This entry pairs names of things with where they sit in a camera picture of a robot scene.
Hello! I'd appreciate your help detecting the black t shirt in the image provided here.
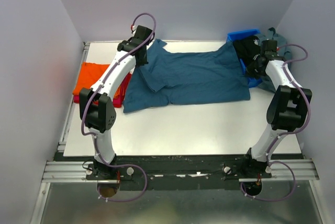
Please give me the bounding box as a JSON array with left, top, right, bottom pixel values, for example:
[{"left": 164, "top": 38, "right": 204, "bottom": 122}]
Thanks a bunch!
[{"left": 232, "top": 35, "right": 261, "bottom": 66}]

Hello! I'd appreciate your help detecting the grey blue t shirt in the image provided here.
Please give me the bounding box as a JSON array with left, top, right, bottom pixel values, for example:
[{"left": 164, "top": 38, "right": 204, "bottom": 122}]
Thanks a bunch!
[{"left": 256, "top": 27, "right": 293, "bottom": 93}]

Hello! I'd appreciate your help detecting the teal blue t shirt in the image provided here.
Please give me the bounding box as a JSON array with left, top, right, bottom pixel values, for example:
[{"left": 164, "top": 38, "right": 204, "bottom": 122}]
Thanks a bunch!
[{"left": 123, "top": 39, "right": 250, "bottom": 114}]

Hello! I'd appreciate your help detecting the pink t shirt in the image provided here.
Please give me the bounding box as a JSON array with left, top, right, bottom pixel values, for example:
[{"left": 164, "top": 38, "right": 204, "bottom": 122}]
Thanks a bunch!
[{"left": 73, "top": 73, "right": 132, "bottom": 108}]

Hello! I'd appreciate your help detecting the orange t shirt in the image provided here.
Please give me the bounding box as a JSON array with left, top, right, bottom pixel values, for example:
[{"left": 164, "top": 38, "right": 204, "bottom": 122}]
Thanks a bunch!
[{"left": 72, "top": 62, "right": 109, "bottom": 96}]

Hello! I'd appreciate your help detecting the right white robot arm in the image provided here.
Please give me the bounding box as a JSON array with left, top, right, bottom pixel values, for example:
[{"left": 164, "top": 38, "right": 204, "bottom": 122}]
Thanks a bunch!
[{"left": 241, "top": 40, "right": 312, "bottom": 178}]

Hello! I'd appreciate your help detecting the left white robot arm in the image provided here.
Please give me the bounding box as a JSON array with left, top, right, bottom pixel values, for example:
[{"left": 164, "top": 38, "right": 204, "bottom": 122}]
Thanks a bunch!
[{"left": 79, "top": 25, "right": 155, "bottom": 180}]

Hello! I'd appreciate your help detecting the blue plastic bin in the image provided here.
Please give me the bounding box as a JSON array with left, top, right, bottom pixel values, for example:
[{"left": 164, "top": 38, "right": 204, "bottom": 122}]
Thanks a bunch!
[{"left": 227, "top": 29, "right": 262, "bottom": 88}]

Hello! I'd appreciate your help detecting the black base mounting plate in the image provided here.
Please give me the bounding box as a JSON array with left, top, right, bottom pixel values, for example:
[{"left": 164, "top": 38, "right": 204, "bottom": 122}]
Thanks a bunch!
[{"left": 53, "top": 152, "right": 306, "bottom": 192}]

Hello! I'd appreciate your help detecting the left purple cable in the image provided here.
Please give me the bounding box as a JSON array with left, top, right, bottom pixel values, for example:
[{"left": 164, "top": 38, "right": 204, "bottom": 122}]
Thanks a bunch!
[{"left": 80, "top": 12, "right": 157, "bottom": 204}]

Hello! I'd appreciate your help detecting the purple cable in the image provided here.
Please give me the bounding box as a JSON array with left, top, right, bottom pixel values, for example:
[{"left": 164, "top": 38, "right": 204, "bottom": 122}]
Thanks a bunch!
[
  {"left": 239, "top": 43, "right": 312, "bottom": 201},
  {"left": 80, "top": 12, "right": 157, "bottom": 204}
]

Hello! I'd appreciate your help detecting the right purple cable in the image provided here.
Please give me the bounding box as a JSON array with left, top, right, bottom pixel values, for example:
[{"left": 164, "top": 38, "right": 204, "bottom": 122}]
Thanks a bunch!
[{"left": 239, "top": 43, "right": 312, "bottom": 201}]

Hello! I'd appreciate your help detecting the aluminium frame rail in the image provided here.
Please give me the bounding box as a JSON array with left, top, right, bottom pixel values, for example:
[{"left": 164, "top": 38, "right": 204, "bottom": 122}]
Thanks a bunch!
[{"left": 28, "top": 41, "right": 100, "bottom": 224}]

